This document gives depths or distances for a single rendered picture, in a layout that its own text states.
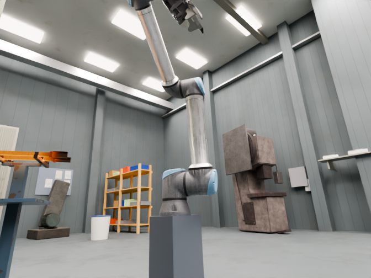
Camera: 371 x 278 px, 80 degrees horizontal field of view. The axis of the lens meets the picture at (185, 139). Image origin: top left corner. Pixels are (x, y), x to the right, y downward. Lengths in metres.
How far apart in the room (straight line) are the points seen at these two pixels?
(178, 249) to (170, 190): 0.31
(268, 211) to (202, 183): 4.99
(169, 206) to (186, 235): 0.18
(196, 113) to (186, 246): 0.75
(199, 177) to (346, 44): 6.57
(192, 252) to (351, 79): 6.24
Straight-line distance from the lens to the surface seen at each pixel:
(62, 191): 8.87
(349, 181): 7.06
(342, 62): 7.25
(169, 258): 1.30
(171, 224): 1.26
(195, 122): 1.35
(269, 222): 6.23
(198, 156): 1.32
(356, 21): 7.71
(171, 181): 1.35
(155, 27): 1.33
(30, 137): 9.59
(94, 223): 6.53
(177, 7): 1.08
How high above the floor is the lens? 0.63
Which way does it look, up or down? 18 degrees up
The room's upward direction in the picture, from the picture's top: 2 degrees counter-clockwise
